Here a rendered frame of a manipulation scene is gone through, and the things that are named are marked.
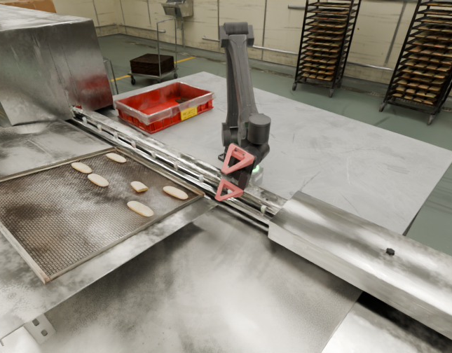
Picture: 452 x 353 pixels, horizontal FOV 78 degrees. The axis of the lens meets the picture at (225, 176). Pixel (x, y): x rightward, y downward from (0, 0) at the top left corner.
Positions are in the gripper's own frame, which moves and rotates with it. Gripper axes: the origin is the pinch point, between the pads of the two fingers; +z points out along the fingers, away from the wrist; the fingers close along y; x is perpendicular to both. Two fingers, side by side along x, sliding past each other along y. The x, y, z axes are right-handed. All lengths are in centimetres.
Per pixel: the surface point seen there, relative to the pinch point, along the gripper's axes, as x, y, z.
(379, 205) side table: -40, 20, -49
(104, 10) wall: 676, 225, -489
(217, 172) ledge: 16.2, 28.5, -28.6
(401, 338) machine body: -52, 16, -3
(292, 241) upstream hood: -20.6, 17.0, -10.5
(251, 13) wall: 247, 103, -484
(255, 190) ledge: -0.8, 24.5, -27.2
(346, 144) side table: -20, 27, -87
